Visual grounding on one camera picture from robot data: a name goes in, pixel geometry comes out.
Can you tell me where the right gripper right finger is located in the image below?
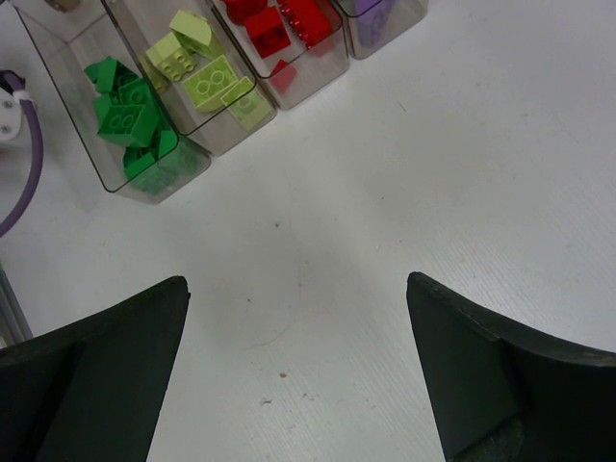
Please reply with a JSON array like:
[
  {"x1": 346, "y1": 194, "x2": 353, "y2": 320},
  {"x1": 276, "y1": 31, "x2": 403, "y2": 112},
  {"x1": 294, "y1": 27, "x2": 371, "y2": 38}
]
[{"x1": 406, "y1": 272, "x2": 615, "y2": 461}]

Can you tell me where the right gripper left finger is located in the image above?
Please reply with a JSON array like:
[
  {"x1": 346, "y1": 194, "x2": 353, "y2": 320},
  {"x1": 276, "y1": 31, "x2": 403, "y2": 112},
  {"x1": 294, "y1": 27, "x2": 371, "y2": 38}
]
[{"x1": 1, "y1": 275, "x2": 191, "y2": 461}]

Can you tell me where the small green lego top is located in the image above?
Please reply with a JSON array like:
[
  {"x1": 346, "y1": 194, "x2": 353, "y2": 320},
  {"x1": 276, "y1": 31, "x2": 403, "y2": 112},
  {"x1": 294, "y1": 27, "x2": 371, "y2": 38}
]
[{"x1": 122, "y1": 147, "x2": 157, "y2": 181}]

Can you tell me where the small green slope lego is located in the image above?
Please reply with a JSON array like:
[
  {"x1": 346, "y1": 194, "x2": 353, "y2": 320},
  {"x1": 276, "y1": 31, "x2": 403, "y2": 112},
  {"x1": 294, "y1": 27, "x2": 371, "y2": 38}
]
[{"x1": 150, "y1": 129, "x2": 178, "y2": 160}]

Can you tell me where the yellow-green lego brick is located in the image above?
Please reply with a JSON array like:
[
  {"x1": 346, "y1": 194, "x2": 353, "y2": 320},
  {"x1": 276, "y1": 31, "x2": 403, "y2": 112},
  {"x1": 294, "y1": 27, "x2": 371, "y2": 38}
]
[
  {"x1": 220, "y1": 76, "x2": 273, "y2": 131},
  {"x1": 146, "y1": 33, "x2": 196, "y2": 82},
  {"x1": 182, "y1": 55, "x2": 239, "y2": 113}
]

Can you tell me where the red curved lego piece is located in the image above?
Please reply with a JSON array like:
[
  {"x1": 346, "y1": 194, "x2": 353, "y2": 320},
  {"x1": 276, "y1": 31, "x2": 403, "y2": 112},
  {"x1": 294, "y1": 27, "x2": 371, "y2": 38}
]
[{"x1": 269, "y1": 60, "x2": 297, "y2": 93}]

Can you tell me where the purple flower lego disc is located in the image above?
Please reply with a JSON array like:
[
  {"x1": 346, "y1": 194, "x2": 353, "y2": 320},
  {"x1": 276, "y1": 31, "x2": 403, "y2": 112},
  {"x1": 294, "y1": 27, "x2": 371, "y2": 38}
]
[{"x1": 354, "y1": 0, "x2": 396, "y2": 47}]

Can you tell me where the small red lego cube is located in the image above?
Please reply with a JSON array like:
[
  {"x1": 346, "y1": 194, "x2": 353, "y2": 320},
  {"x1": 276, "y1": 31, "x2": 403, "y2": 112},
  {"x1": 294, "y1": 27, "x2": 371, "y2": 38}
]
[{"x1": 244, "y1": 7, "x2": 291, "y2": 59}]

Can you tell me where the long red lego brick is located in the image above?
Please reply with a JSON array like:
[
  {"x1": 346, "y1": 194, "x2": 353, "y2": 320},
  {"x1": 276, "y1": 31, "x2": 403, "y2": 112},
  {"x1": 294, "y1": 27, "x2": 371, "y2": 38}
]
[{"x1": 277, "y1": 0, "x2": 332, "y2": 49}]

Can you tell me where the green and yellow lego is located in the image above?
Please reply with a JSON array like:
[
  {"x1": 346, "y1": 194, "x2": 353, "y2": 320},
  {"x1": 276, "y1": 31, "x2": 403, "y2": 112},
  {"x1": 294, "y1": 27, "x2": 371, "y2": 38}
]
[{"x1": 169, "y1": 11, "x2": 216, "y2": 59}]

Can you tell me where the clear compartment organizer tray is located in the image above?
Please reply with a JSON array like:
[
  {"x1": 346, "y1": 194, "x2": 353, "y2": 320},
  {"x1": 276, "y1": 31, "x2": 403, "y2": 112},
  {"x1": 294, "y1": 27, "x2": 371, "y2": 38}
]
[{"x1": 14, "y1": 0, "x2": 428, "y2": 204}]

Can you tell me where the metal table rail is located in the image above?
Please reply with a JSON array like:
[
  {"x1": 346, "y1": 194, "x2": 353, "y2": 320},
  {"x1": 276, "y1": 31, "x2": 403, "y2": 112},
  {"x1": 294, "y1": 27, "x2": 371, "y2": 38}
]
[{"x1": 0, "y1": 268, "x2": 34, "y2": 348}]

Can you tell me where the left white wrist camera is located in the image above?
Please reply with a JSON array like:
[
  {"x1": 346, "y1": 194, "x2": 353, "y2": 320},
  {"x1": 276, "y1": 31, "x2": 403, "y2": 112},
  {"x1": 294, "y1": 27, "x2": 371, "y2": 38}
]
[{"x1": 0, "y1": 89, "x2": 25, "y2": 146}]

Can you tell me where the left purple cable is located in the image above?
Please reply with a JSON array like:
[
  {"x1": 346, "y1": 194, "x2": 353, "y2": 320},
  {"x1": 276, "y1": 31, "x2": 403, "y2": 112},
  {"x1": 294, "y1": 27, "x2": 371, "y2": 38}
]
[{"x1": 0, "y1": 69, "x2": 45, "y2": 240}]

